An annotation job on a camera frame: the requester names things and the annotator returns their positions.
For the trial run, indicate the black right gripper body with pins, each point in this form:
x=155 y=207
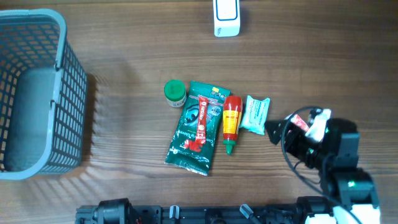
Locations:
x=305 y=149

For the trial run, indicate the red white tissue pack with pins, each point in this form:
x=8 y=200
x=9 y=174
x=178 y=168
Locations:
x=299 y=122

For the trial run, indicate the light blue wipes pack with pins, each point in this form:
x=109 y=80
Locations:
x=255 y=115

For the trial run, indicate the red sauce bottle green cap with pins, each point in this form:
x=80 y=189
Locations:
x=232 y=113

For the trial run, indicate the red Nescafe sachet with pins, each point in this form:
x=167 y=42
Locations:
x=201 y=124

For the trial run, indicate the green 3M gloves packet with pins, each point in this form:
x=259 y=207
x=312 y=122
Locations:
x=193 y=143

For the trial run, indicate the green round lid container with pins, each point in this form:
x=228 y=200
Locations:
x=175 y=93

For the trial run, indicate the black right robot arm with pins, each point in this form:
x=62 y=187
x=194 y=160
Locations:
x=331 y=147

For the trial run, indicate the white barcode scanner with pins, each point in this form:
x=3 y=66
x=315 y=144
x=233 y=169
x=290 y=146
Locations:
x=227 y=20

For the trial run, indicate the grey plastic basket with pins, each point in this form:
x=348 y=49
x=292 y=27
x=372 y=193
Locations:
x=43 y=96

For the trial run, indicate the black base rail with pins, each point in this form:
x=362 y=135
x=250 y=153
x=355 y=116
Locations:
x=122 y=211

